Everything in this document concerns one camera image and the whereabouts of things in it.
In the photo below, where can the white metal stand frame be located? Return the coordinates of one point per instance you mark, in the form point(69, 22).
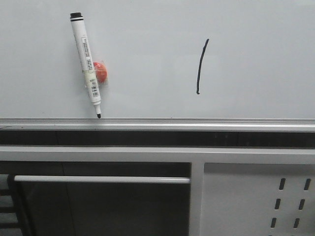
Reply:
point(197, 156)

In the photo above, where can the aluminium whiteboard tray rail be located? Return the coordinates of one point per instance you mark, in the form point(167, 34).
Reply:
point(161, 124)

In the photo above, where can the white whiteboard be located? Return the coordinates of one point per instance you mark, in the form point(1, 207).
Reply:
point(165, 58)

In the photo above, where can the white perforated metal panel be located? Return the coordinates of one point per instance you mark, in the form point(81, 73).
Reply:
point(258, 200)

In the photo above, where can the white horizontal metal bar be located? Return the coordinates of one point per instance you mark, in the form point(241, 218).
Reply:
point(103, 179)

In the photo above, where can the orange round magnet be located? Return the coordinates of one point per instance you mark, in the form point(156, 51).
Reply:
point(101, 72)

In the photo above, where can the white whiteboard marker black tip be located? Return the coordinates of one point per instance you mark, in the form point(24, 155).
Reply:
point(85, 56)

